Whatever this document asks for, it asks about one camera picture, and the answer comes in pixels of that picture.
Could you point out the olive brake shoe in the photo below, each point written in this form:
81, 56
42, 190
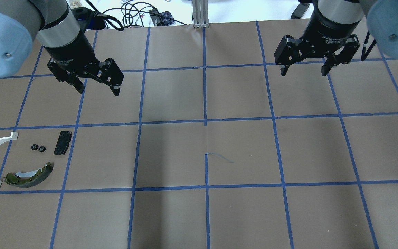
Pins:
29, 179

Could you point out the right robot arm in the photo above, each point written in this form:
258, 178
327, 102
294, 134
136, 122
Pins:
381, 19

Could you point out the black brake pad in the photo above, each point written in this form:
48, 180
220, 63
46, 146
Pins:
63, 143

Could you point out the bag of wooden pieces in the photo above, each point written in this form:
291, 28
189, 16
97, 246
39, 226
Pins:
75, 4

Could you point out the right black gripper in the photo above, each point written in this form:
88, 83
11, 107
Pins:
327, 31

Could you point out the aluminium frame post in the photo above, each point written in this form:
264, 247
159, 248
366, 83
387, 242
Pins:
200, 16

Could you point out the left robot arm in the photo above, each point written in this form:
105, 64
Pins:
61, 31

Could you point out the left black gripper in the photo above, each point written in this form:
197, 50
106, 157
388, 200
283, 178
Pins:
72, 51

